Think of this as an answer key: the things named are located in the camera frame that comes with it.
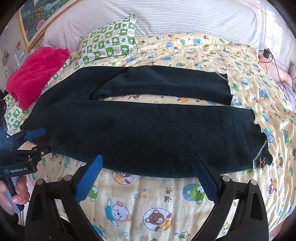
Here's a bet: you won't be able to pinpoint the black fleece pants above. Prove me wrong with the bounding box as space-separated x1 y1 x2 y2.
21 66 273 178

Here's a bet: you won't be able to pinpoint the person's left hand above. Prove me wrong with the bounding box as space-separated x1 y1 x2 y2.
1 176 30 215

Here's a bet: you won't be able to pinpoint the green checkered pillow under blanket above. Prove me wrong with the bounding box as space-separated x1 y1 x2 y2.
4 59 71 130

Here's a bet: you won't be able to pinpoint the red fluffy blanket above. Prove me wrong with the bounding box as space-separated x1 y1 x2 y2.
6 47 70 110

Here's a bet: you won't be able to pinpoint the yellow cartoon bear bedsheet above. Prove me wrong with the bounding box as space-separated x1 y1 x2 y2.
4 33 296 241

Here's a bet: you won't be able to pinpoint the gold framed landscape painting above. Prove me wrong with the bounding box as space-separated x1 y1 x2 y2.
16 0 80 52

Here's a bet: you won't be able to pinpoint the green white checkered pillow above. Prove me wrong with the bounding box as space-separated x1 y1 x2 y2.
75 15 137 68

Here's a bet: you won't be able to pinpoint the white striped headboard cushion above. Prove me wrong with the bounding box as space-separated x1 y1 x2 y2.
43 1 260 52

